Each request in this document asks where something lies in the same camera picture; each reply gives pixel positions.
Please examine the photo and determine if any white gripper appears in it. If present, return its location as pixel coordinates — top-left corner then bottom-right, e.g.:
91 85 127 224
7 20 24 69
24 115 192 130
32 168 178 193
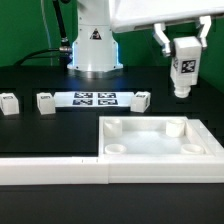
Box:
109 0 224 57

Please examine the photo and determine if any white square tabletop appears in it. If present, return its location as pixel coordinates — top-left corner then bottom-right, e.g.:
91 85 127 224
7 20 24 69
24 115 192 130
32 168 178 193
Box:
99 116 224 157

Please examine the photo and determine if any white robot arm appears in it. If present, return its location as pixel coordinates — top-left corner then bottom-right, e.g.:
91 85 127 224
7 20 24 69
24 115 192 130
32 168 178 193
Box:
67 0 224 75

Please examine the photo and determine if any white U-shaped obstacle fence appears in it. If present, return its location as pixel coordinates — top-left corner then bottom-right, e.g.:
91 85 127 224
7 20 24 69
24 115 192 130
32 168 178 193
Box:
0 119 224 186

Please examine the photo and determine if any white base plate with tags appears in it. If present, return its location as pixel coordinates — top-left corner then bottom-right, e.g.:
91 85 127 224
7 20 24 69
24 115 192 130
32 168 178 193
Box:
54 91 134 107

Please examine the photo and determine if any black cable with connector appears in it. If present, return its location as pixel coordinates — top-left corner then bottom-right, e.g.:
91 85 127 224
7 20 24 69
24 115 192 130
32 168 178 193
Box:
13 0 74 67

